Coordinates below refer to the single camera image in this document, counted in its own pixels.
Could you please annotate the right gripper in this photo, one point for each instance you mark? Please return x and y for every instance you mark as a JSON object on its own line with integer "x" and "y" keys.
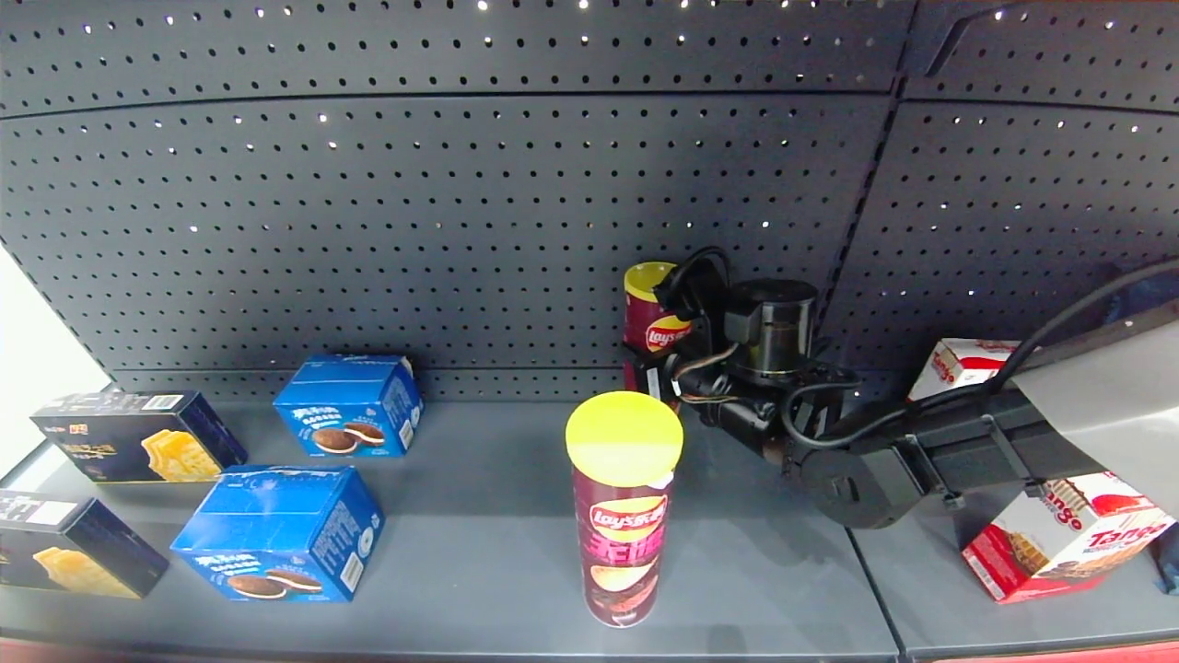
{"x": 680, "y": 368}

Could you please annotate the maroon chip can yellow lid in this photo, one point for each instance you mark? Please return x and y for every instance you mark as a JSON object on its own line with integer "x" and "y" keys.
{"x": 642, "y": 304}
{"x": 624, "y": 516}

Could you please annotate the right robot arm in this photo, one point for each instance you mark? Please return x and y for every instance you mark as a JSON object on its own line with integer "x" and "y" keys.
{"x": 1087, "y": 405}

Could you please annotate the black shop shelf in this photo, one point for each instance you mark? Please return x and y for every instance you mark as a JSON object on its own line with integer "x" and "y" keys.
{"x": 461, "y": 230}

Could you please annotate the red and white wafer box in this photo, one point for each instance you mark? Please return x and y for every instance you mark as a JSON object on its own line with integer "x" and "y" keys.
{"x": 1059, "y": 543}
{"x": 958, "y": 364}

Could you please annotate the blue cookie box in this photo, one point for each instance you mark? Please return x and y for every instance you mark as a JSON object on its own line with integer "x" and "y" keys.
{"x": 345, "y": 391}
{"x": 267, "y": 516}

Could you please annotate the black box with yellow picture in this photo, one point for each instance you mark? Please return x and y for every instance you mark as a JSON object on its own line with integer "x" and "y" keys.
{"x": 120, "y": 425}
{"x": 83, "y": 539}

